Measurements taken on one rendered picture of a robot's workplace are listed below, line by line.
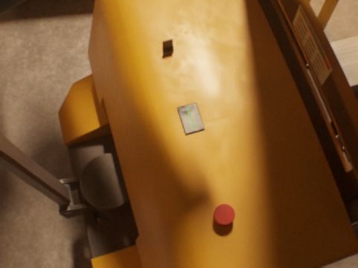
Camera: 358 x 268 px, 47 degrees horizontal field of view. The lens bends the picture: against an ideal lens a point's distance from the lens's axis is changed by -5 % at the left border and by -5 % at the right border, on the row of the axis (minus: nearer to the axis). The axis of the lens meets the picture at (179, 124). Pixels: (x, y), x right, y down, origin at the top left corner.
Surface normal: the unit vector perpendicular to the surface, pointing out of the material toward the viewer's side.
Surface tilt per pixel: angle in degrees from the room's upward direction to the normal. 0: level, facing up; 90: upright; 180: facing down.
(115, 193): 0
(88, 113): 22
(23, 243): 0
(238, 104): 0
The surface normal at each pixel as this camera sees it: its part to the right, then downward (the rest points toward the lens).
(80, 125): -0.36, -0.22
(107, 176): -0.01, -0.34
